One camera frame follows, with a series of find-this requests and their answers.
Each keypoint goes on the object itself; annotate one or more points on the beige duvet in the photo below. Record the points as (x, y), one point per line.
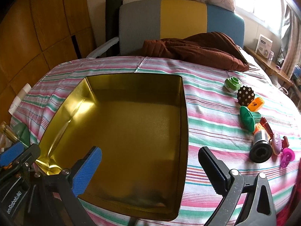
(251, 61)

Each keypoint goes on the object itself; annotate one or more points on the gold capped glass bottle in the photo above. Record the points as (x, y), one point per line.
(10, 134)

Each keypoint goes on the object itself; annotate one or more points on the striped bedsheet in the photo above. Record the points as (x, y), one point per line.
(211, 113)

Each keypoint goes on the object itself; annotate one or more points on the person's red clothing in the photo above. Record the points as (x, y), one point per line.
(291, 209)

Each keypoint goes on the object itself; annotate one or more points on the white cardboard box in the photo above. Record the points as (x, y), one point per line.
(263, 44)

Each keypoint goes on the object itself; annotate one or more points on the black cylinder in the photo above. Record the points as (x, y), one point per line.
(259, 150)

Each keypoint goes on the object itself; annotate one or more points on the gold tin box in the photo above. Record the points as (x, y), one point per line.
(129, 134)

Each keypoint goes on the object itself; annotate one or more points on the green white round toy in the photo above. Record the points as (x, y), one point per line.
(231, 84)

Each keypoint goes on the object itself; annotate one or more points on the grey yellow blue headboard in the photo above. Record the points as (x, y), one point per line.
(183, 18)

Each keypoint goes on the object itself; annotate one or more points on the orange plastic toy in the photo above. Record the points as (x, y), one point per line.
(256, 104)

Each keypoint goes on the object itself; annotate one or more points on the magenta plastic toy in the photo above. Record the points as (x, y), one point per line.
(288, 156)

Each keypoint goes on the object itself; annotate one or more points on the orange cube toy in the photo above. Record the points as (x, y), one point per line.
(257, 127)

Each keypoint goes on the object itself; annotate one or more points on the brown quilt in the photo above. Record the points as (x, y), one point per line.
(199, 49)

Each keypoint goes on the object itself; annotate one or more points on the wooden shelf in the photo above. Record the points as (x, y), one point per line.
(270, 64)

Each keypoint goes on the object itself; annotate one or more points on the green funnel shaped toy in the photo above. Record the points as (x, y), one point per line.
(247, 120)

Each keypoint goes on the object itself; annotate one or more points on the grey side curtain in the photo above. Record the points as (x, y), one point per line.
(290, 40)

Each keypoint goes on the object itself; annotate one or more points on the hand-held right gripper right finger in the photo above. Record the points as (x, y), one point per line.
(216, 174)

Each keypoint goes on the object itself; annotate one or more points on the red metallic bottle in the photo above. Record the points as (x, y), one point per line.
(265, 124)

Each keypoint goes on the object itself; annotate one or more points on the wooden wardrobe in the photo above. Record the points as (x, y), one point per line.
(47, 28)

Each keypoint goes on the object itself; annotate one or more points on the brown red block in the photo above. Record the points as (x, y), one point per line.
(285, 142)

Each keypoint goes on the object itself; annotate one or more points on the brown studded toy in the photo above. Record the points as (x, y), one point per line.
(245, 96)

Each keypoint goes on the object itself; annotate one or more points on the small purple jar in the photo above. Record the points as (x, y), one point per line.
(271, 55)

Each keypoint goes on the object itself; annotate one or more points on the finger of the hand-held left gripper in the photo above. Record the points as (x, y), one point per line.
(10, 154)

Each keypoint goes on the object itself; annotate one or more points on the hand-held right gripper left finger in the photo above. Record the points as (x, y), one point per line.
(88, 169)

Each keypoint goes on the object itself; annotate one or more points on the pink oval toy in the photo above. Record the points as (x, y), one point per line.
(277, 146)

